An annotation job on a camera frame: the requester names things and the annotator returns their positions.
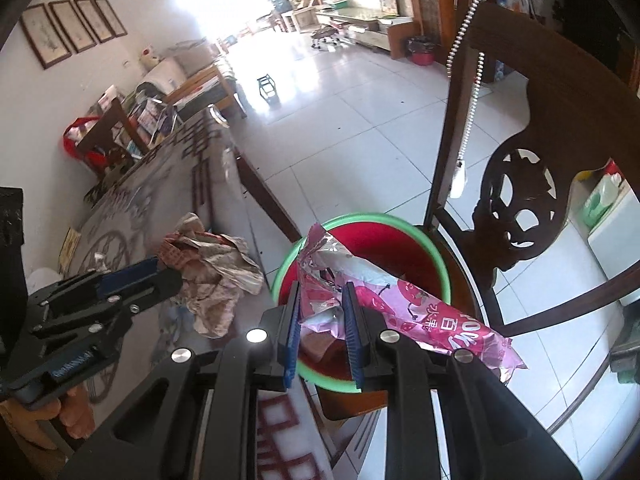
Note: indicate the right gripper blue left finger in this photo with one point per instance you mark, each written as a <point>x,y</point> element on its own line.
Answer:
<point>291,335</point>

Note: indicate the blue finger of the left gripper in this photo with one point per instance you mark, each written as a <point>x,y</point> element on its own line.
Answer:
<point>112,283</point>

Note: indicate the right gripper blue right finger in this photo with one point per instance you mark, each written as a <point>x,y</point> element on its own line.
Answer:
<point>352,338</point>

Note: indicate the pink foil snack bag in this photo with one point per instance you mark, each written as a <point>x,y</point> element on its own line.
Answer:
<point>397,275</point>

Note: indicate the red brown paper wad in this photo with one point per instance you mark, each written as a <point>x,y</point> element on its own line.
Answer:
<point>216,272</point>

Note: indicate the green rimmed red trash bin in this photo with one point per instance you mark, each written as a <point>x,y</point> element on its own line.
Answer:
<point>322,359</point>

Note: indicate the left hand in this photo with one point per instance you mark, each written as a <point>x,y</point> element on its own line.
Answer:
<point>73,411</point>

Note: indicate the carved dark wooden chair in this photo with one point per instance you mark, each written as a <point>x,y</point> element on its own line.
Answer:
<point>581,118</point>

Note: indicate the framed wall pictures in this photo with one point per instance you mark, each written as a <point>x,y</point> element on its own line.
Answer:
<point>59,29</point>

